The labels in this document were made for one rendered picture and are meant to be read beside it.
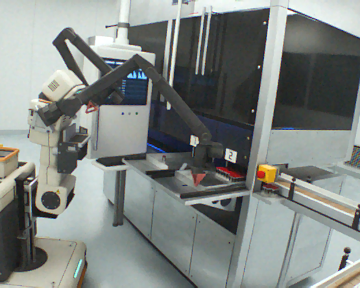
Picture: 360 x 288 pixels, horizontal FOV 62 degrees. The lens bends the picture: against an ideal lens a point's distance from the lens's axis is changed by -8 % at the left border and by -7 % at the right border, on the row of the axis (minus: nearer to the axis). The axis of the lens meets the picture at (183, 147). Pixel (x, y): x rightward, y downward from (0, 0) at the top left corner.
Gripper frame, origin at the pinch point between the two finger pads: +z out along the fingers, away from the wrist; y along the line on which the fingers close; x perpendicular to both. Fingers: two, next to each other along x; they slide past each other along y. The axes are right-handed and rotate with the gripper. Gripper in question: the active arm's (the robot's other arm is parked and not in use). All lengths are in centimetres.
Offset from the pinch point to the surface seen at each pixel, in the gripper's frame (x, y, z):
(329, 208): -50, 38, -4
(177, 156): 54, 24, 2
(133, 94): 90, 4, -33
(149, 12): 121, 22, -98
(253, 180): -11.7, 27.0, -4.5
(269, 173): -21.2, 26.7, -11.6
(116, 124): 88, -7, -12
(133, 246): 94, 20, 91
